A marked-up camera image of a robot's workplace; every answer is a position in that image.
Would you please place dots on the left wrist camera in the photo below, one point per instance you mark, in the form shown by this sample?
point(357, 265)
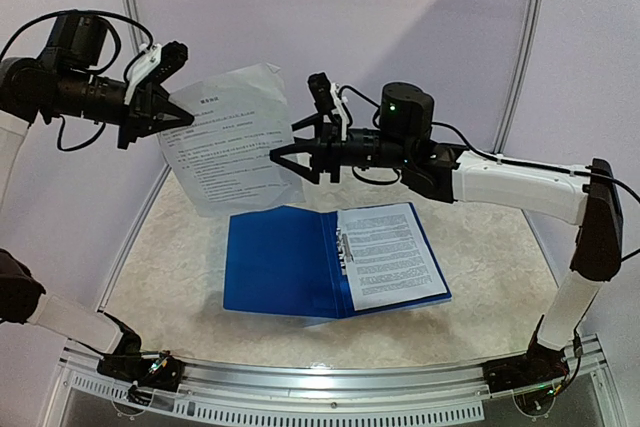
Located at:
point(154, 66)

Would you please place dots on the printed paper sheet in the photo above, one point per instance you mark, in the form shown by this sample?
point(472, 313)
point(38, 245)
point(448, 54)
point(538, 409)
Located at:
point(221, 160)
point(394, 265)

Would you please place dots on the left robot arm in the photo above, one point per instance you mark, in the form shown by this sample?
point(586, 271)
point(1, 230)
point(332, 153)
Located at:
point(66, 80)

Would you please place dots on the right aluminium frame post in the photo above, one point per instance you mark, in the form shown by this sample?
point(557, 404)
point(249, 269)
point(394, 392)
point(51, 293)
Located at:
point(525, 47)

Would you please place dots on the blue file folder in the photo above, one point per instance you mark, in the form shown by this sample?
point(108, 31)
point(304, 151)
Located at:
point(284, 262)

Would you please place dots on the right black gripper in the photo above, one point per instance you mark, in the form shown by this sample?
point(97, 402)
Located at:
point(329, 153)

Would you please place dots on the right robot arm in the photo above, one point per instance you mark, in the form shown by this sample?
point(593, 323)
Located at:
point(584, 196)

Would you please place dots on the aluminium front rail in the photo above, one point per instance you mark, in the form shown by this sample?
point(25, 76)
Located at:
point(219, 394)

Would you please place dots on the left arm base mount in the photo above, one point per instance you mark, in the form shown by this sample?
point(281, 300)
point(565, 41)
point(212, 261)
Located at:
point(128, 363)

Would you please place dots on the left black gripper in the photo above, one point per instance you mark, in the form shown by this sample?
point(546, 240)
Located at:
point(144, 111)

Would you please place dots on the metal folder clip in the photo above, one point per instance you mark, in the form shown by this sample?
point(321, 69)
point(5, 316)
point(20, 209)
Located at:
point(344, 250)

